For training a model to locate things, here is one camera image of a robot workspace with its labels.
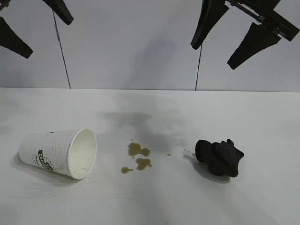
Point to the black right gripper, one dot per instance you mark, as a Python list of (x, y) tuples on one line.
[(264, 11)]

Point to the white paper coffee cup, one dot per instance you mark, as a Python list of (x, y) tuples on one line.
[(47, 150)]

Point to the brown coffee puddle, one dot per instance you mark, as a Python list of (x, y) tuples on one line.
[(143, 163), (134, 150), (126, 170)]

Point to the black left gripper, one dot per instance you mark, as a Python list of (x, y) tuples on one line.
[(2, 4)]

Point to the black cloth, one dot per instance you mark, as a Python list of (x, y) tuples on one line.
[(218, 159)]

